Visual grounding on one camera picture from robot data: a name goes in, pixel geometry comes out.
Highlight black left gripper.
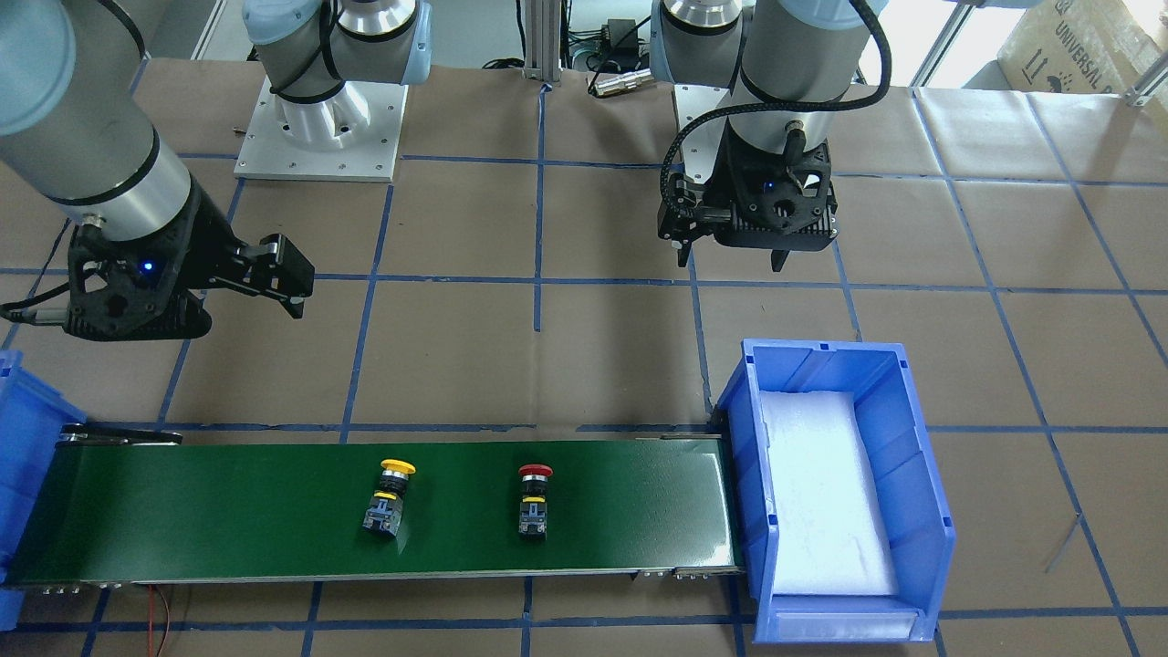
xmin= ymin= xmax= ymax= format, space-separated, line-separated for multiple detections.
xmin=658 ymin=126 xmax=837 ymax=274

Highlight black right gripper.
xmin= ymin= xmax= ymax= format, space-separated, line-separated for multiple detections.
xmin=64 ymin=187 xmax=317 ymax=343

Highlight yellow push button switch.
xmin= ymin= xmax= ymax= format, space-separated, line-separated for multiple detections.
xmin=361 ymin=459 xmax=417 ymax=539

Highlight red push button switch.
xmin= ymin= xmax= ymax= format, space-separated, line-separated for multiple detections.
xmin=517 ymin=464 xmax=554 ymax=540

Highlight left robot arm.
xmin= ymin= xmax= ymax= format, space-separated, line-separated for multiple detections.
xmin=651 ymin=1 xmax=892 ymax=274

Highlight green conveyor belt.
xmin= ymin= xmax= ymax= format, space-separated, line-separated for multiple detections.
xmin=5 ymin=438 xmax=746 ymax=589

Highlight white foam pad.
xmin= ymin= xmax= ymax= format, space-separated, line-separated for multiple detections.
xmin=759 ymin=390 xmax=901 ymax=596

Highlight blue bin with foam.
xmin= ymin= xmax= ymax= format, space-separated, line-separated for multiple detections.
xmin=717 ymin=339 xmax=955 ymax=643

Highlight cardboard box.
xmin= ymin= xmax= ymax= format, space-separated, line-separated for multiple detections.
xmin=996 ymin=1 xmax=1164 ymax=94

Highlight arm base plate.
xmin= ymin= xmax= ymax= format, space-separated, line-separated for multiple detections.
xmin=235 ymin=79 xmax=410 ymax=184
xmin=674 ymin=87 xmax=729 ymax=184

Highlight aluminium frame post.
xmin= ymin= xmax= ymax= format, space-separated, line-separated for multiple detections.
xmin=520 ymin=0 xmax=566 ymax=87

